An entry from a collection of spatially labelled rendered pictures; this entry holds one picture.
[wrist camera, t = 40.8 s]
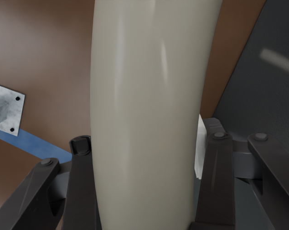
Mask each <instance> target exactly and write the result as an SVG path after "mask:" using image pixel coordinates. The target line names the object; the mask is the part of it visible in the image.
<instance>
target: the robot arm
mask: <svg viewBox="0 0 289 230"><path fill-rule="evenodd" d="M69 146H70V149H71V153H72V160H70V161H68V162H64V163H59V160H58V159H57V158H55V157H51V158H45V159H43V160H41V161H40V162H38V163H37V164H36V165H35V166H34V167H33V168H32V169H31V171H30V172H29V173H28V174H27V176H26V177H25V178H24V179H23V180H22V182H21V183H20V184H19V185H18V187H17V188H16V189H15V190H14V192H13V193H12V194H11V195H10V197H9V198H8V199H7V200H6V201H5V202H4V204H3V205H2V206H1V207H0V230H56V228H57V226H58V224H59V222H60V219H61V217H62V215H63V219H62V227H61V230H102V226H101V221H100V216H99V211H98V203H97V196H96V189H95V181H94V173H93V158H92V145H91V136H87V135H84V136H78V137H75V138H73V139H71V140H70V142H69ZM195 172H196V178H199V179H201V185H200V191H199V197H198V204H197V210H196V218H195V222H192V223H191V227H190V230H236V209H235V181H234V177H236V178H248V179H249V183H250V185H251V187H252V188H253V190H254V192H255V194H256V196H257V198H258V199H259V201H260V203H261V205H262V207H263V209H264V210H265V212H266V214H267V216H268V217H269V219H270V221H271V223H272V225H273V227H274V228H275V230H289V152H288V151H287V150H286V149H285V148H284V146H283V145H282V144H281V143H280V142H279V141H278V140H277V139H276V138H275V137H274V136H273V135H271V134H268V133H263V132H260V133H254V134H251V135H249V136H248V141H237V140H233V139H232V135H231V134H229V133H226V132H225V130H224V128H223V126H222V125H221V123H220V121H219V120H218V119H216V118H207V119H202V118H201V116H200V114H199V121H198V130H197V139H196V154H195Z"/></svg>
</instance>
